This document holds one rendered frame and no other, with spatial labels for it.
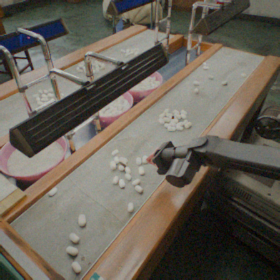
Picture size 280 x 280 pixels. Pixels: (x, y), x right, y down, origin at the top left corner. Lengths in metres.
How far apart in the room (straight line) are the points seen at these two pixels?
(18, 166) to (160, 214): 0.59
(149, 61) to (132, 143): 0.35
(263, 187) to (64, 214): 0.94
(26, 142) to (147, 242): 0.43
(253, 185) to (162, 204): 0.63
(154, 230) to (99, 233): 0.17
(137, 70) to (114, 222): 0.49
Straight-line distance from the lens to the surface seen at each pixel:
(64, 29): 1.31
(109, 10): 1.59
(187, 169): 0.65
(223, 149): 0.60
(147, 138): 1.06
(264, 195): 1.32
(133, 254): 0.74
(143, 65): 0.86
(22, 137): 0.60
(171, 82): 1.42
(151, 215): 0.79
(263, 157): 0.53
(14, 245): 0.72
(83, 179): 0.93
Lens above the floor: 1.45
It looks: 42 degrees down
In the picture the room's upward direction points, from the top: 1 degrees counter-clockwise
